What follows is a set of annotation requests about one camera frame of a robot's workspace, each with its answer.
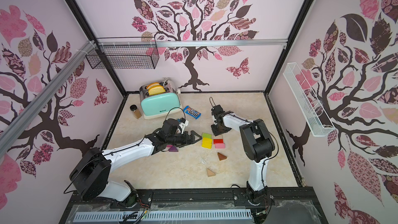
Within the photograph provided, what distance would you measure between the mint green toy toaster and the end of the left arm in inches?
12.0

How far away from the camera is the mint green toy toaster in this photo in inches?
37.9

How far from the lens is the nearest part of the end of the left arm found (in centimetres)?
64
